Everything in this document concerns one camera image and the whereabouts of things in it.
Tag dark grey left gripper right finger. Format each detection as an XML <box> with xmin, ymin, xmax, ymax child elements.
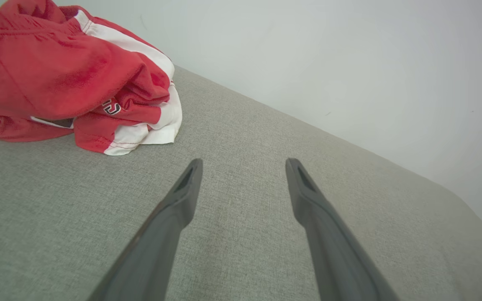
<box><xmin>285</xmin><ymin>158</ymin><xmax>400</xmax><ymax>301</ymax></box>

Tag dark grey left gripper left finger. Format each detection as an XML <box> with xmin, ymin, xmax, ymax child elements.
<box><xmin>87</xmin><ymin>158</ymin><xmax>203</xmax><ymax>301</ymax></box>

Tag red white basketball jersey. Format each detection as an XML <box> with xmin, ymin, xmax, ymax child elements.
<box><xmin>0</xmin><ymin>82</ymin><xmax>183</xmax><ymax>156</ymax></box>

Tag red white sports shorts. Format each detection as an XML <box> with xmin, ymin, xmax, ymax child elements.
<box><xmin>0</xmin><ymin>0</ymin><xmax>176</xmax><ymax>122</ymax></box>

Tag grey fabric sofa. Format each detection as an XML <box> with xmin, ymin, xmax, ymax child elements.
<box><xmin>0</xmin><ymin>65</ymin><xmax>482</xmax><ymax>301</ymax></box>

